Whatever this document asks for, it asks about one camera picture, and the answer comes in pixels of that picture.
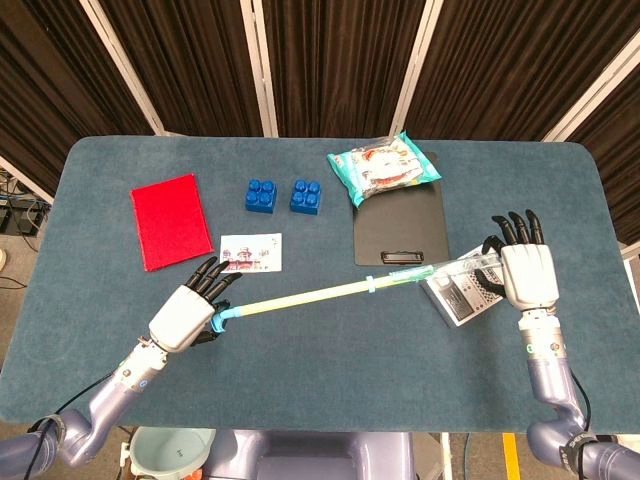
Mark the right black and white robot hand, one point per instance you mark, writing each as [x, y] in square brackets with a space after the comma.
[530, 275]

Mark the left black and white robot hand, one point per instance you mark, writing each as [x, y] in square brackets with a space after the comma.
[180, 320]

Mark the left lavender robot arm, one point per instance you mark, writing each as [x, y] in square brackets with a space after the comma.
[110, 400]

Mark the red notebook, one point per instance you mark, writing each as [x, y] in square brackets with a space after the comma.
[172, 222]

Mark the printed postcard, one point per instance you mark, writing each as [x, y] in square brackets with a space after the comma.
[260, 247]

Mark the pale green basin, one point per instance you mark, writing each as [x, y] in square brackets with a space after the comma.
[170, 452]

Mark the black clipboard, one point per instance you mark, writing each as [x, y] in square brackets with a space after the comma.
[400, 230]

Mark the blue four-stud building block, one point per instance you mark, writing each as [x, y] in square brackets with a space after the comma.
[306, 198]
[261, 197]

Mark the blue felt table cover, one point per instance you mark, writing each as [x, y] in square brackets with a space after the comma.
[320, 375]

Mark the dark folding screen panel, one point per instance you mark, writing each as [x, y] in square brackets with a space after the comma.
[615, 150]
[190, 60]
[60, 75]
[510, 65]
[340, 60]

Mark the teal snack packet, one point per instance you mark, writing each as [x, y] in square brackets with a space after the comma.
[382, 167]

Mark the lavender robot torso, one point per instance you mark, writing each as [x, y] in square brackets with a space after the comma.
[310, 455]

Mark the white table leg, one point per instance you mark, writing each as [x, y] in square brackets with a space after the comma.
[446, 457]

